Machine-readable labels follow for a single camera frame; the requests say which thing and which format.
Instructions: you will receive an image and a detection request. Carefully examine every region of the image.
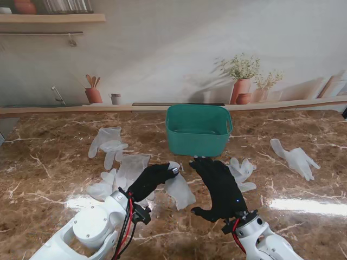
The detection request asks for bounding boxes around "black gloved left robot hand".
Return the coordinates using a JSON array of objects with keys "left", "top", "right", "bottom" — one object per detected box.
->
[{"left": 126, "top": 163, "right": 180, "bottom": 203}]

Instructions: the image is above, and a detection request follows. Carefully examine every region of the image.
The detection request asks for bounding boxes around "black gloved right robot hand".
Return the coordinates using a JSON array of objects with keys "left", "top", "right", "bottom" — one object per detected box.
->
[{"left": 188, "top": 155, "right": 249, "bottom": 224}]

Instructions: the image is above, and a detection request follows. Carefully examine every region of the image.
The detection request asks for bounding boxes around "translucent white disposable glove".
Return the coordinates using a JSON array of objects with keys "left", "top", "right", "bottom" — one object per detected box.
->
[
  {"left": 88, "top": 126, "right": 130, "bottom": 171},
  {"left": 115, "top": 154, "right": 156, "bottom": 201},
  {"left": 86, "top": 168, "right": 119, "bottom": 202},
  {"left": 269, "top": 138, "right": 321, "bottom": 181},
  {"left": 164, "top": 161, "right": 197, "bottom": 211},
  {"left": 226, "top": 157, "right": 258, "bottom": 193}
]

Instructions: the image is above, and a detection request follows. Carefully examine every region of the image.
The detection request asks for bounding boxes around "teal plastic basket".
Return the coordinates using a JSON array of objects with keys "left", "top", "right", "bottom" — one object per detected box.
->
[{"left": 165, "top": 104, "right": 234, "bottom": 158}]

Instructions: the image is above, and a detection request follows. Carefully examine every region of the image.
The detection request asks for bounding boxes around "grey mug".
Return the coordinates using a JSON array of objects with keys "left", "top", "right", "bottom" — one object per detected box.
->
[{"left": 108, "top": 93, "right": 122, "bottom": 106}]

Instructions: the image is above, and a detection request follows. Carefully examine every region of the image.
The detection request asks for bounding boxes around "small round terracotta pot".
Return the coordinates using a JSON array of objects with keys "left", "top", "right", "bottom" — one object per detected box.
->
[{"left": 235, "top": 93, "right": 252, "bottom": 105}]

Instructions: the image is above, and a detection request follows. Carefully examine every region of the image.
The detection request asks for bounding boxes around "tall terracotta vase with flowers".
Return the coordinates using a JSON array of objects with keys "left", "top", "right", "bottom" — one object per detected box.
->
[{"left": 214, "top": 53, "right": 261, "bottom": 105}]

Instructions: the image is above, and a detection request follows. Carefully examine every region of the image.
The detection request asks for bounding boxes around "terracotta pot with wooden spoons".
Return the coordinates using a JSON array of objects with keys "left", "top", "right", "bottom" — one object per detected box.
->
[{"left": 84, "top": 74, "right": 104, "bottom": 104}]

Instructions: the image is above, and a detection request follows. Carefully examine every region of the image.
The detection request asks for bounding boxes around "row of books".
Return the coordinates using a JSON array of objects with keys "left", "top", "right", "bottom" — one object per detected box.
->
[{"left": 43, "top": 0, "right": 94, "bottom": 14}]

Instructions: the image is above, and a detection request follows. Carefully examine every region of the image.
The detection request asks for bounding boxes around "orange ceramic jar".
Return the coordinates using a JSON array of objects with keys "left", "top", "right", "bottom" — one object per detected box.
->
[{"left": 14, "top": 0, "right": 37, "bottom": 15}]

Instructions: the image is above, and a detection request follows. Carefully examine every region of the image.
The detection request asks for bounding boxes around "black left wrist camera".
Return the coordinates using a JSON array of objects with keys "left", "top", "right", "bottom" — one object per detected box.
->
[{"left": 134, "top": 203, "right": 152, "bottom": 225}]

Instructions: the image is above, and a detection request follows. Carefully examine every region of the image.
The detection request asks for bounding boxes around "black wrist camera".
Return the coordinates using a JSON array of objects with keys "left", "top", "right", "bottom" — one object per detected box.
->
[
  {"left": 221, "top": 218, "right": 238, "bottom": 236},
  {"left": 134, "top": 203, "right": 152, "bottom": 225}
]

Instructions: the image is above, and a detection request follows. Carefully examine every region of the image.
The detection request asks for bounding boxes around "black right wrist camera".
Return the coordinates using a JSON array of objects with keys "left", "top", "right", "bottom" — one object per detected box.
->
[{"left": 221, "top": 218, "right": 238, "bottom": 236}]

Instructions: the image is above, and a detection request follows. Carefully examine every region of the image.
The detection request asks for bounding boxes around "red black right arm cable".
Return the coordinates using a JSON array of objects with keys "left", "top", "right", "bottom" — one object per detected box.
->
[{"left": 232, "top": 217, "right": 248, "bottom": 255}]

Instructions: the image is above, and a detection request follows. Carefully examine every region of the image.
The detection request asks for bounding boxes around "red black arm cable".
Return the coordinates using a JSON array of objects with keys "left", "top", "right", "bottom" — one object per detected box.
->
[
  {"left": 232, "top": 217, "right": 248, "bottom": 255},
  {"left": 112, "top": 192, "right": 136, "bottom": 260}
]

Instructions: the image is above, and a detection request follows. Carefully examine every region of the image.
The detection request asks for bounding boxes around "red black left arm cable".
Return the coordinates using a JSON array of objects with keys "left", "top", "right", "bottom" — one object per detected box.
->
[{"left": 112, "top": 192, "right": 136, "bottom": 260}]

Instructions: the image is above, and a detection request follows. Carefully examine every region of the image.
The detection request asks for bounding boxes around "dark metal wall rail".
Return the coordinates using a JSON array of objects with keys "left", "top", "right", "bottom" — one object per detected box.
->
[{"left": 0, "top": 31, "right": 83, "bottom": 35}]

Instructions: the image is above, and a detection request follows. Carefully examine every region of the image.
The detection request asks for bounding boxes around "light wooden wall shelf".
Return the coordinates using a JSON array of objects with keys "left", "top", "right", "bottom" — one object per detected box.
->
[{"left": 0, "top": 13, "right": 106, "bottom": 24}]

